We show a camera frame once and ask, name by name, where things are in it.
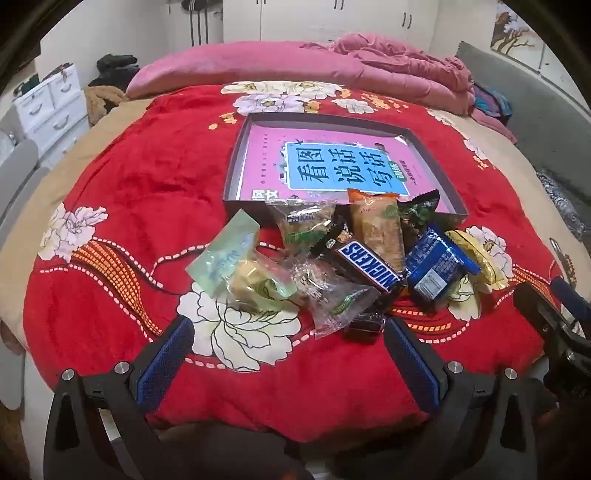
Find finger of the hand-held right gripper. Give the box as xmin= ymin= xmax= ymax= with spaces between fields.
xmin=513 ymin=282 xmax=578 ymax=352
xmin=551 ymin=277 xmax=591 ymax=324

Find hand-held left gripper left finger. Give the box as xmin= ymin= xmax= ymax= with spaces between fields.
xmin=44 ymin=316 xmax=197 ymax=480

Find pink pillow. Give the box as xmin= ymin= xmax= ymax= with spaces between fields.
xmin=124 ymin=41 xmax=370 ymax=100

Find clear round cookie packet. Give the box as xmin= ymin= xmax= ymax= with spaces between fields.
xmin=286 ymin=257 xmax=383 ymax=340

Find orange snack packet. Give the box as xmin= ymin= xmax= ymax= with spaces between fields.
xmin=347 ymin=188 xmax=406 ymax=275

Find black hanging straps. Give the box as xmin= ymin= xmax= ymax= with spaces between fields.
xmin=181 ymin=0 xmax=220 ymax=46

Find grey padded headboard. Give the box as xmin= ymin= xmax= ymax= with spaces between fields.
xmin=455 ymin=41 xmax=591 ymax=195

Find yellow snack packet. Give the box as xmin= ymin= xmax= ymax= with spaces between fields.
xmin=445 ymin=229 xmax=509 ymax=291

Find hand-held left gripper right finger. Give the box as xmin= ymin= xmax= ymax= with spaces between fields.
xmin=383 ymin=318 xmax=539 ymax=480

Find brown chocolate bar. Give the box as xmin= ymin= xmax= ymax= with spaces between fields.
xmin=310 ymin=217 xmax=407 ymax=308

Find pink book with blue label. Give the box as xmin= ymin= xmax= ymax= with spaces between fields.
xmin=238 ymin=127 xmax=455 ymax=215

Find blue snack packet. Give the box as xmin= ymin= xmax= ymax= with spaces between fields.
xmin=405 ymin=225 xmax=482 ymax=313

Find white wardrobe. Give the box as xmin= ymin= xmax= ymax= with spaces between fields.
xmin=222 ymin=0 xmax=435 ymax=51

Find dark green snack packet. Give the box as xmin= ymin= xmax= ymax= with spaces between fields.
xmin=398 ymin=191 xmax=441 ymax=236

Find dark brown cake packet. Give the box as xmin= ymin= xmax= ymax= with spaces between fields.
xmin=345 ymin=311 xmax=387 ymax=343

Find light green snack packet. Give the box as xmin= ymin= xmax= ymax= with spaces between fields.
xmin=185 ymin=209 xmax=298 ymax=317

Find clear floss cake packet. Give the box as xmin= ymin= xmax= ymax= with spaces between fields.
xmin=270 ymin=198 xmax=343 ymax=257

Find red floral blanket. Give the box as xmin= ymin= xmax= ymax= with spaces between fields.
xmin=23 ymin=83 xmax=564 ymax=444

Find purple and teal cloth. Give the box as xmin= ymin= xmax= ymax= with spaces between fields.
xmin=471 ymin=82 xmax=513 ymax=127

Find brown fuzzy blanket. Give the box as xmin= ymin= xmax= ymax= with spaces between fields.
xmin=83 ymin=85 xmax=130 ymax=125

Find grey cardboard box tray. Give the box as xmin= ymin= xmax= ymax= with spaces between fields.
xmin=223 ymin=113 xmax=469 ymax=230

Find white drawer cabinet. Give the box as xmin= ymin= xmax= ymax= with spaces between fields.
xmin=11 ymin=65 xmax=88 ymax=160

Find black clothes pile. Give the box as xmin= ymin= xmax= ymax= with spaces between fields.
xmin=90 ymin=53 xmax=141 ymax=88

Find pink quilt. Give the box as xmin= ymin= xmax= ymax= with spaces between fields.
xmin=300 ymin=32 xmax=520 ymax=144

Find tree wall painting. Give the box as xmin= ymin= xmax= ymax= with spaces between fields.
xmin=489 ymin=11 xmax=550 ymax=75

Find grey patterned cloth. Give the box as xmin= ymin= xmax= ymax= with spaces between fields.
xmin=536 ymin=168 xmax=587 ymax=241

